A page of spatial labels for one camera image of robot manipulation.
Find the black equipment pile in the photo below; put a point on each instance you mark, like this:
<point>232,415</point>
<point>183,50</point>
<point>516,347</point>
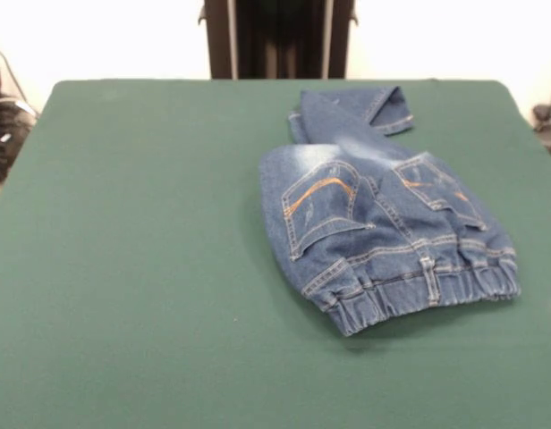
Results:
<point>7,134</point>

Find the blue denim jeans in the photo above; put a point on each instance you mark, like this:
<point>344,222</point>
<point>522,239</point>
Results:
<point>369,232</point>

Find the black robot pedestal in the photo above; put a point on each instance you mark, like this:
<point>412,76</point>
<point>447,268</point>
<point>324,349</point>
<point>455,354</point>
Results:
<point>280,40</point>

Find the dark green table cloth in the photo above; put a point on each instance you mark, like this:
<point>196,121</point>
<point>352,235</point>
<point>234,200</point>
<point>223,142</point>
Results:
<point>123,268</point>

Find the black floor device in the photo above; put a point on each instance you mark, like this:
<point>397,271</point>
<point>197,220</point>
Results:
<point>544,111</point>

